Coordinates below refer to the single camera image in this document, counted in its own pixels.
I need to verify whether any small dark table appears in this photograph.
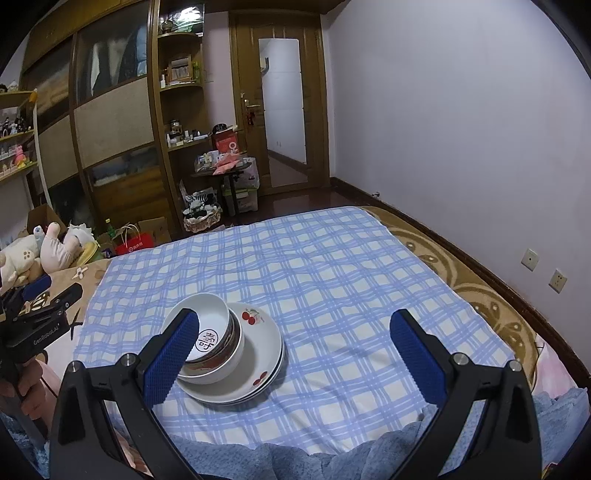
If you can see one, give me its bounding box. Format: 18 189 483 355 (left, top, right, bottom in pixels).
191 168 245 217

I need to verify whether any wooden wardrobe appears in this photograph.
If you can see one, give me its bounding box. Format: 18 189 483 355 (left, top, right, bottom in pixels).
18 0 171 241

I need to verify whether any wooden door with mirror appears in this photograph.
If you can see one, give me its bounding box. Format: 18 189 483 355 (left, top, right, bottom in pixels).
228 14 331 190

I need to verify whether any beige plush toy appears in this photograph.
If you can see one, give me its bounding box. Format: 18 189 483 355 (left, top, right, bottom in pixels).
0 233 47 296

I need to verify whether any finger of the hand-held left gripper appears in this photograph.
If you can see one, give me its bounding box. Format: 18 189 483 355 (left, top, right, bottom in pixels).
18 283 84 324
22 276 52 301

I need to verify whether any red bowl printed inside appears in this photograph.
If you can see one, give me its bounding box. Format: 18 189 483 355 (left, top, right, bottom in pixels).
164 294 234 366

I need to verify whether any white curved pole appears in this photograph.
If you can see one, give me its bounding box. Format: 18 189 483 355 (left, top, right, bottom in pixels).
30 90 54 208

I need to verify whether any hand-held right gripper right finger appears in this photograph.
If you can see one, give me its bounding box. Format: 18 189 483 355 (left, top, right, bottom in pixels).
389 308 542 480

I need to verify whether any wooden wall cabinet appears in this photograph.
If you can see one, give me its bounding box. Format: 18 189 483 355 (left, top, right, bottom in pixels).
203 0 345 17

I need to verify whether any red bowl plain white inside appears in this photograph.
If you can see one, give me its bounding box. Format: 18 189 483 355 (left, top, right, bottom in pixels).
185 305 242 370

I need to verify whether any red paper bag with handles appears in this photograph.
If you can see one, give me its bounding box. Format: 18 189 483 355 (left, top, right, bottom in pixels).
113 226 153 256

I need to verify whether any clear plastic storage box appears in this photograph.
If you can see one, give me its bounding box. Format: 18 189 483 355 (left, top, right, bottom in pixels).
222 185 259 214

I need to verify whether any pink bed sheet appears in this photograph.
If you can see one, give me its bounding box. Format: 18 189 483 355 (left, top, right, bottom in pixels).
531 339 583 398

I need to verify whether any yellow wall shelf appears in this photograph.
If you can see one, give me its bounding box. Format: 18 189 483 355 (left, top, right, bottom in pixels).
0 83 40 185

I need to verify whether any wicker basket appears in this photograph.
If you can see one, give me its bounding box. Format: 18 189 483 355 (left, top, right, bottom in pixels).
182 189 223 233

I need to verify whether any person's left hand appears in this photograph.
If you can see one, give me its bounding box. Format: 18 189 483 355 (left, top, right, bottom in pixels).
0 357 62 424

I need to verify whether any yellow green cushion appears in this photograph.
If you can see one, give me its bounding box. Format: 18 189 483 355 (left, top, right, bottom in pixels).
76 240 100 266

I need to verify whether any cardboard box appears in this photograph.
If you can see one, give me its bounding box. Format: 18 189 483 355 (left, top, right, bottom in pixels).
28 204 68 236
136 217 172 245

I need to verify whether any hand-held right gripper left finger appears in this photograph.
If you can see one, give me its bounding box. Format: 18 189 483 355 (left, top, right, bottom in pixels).
48 308 204 480

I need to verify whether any wooden open shelf unit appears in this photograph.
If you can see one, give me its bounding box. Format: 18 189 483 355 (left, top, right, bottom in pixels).
148 0 206 232

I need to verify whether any pink paper packet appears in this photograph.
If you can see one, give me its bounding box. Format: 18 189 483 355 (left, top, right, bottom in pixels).
212 154 241 175

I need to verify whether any red gift bag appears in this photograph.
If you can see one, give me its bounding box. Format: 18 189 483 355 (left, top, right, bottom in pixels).
211 129 238 155

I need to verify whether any white pink plush toy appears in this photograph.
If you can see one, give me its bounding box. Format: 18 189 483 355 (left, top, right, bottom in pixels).
39 222 98 273

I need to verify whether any blue checked cloth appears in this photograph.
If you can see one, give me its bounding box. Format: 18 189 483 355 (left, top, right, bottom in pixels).
74 206 515 457

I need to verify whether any white plastic bag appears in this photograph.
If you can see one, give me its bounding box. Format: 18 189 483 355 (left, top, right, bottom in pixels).
240 157 260 190

